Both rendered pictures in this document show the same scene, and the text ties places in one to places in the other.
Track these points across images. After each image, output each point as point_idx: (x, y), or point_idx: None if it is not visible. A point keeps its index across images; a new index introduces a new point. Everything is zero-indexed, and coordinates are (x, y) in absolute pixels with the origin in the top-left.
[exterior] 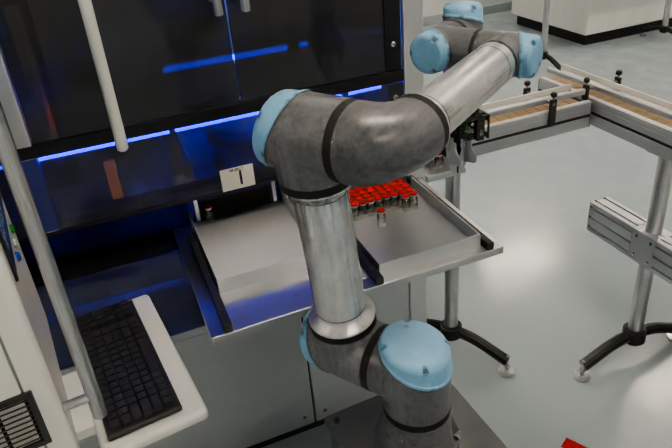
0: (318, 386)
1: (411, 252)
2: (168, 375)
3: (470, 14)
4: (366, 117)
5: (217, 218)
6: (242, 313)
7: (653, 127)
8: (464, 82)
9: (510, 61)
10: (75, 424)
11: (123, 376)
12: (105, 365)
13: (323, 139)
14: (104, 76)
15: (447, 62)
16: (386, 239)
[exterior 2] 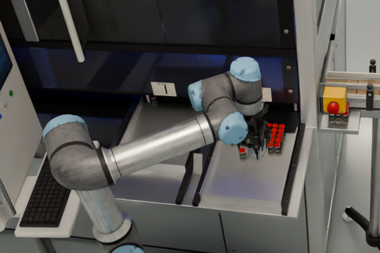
0: (228, 234)
1: (236, 191)
2: (68, 203)
3: (239, 76)
4: (63, 160)
5: (160, 104)
6: (112, 187)
7: None
8: (146, 148)
9: (206, 135)
10: (15, 208)
11: (45, 193)
12: (43, 182)
13: (50, 159)
14: (67, 21)
15: (201, 109)
16: (233, 173)
